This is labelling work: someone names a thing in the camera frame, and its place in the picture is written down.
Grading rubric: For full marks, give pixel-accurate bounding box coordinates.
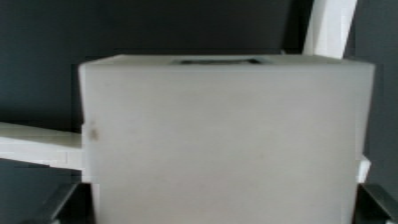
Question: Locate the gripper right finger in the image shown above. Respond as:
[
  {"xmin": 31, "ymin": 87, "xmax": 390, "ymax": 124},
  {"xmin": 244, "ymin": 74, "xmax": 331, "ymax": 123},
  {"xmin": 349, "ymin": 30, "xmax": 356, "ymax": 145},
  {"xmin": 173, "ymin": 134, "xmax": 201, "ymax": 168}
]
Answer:
[{"xmin": 356, "ymin": 184, "xmax": 398, "ymax": 224}]

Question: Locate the white cabinet body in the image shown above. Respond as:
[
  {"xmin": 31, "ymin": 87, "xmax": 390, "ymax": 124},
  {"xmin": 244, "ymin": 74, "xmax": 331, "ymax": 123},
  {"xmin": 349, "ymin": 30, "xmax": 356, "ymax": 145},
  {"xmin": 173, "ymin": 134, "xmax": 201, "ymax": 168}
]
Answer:
[{"xmin": 303, "ymin": 0, "xmax": 358, "ymax": 59}]

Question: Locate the white cabinet top block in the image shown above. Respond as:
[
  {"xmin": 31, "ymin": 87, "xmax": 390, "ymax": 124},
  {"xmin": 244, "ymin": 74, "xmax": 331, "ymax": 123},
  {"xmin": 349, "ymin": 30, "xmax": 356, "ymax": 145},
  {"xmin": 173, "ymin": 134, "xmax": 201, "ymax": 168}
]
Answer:
[{"xmin": 81, "ymin": 55, "xmax": 375, "ymax": 224}]

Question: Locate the white bar piece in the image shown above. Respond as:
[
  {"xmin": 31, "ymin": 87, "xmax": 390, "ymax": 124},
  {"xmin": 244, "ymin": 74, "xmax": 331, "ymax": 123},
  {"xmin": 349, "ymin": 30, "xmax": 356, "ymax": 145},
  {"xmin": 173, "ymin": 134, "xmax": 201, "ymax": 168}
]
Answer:
[{"xmin": 0, "ymin": 122, "xmax": 82, "ymax": 170}]

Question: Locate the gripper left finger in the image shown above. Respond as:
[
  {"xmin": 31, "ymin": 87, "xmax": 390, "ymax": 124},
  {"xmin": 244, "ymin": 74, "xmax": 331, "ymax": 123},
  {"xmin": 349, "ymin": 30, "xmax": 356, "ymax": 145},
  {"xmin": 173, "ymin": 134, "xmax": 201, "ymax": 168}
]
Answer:
[{"xmin": 24, "ymin": 181, "xmax": 97, "ymax": 224}]

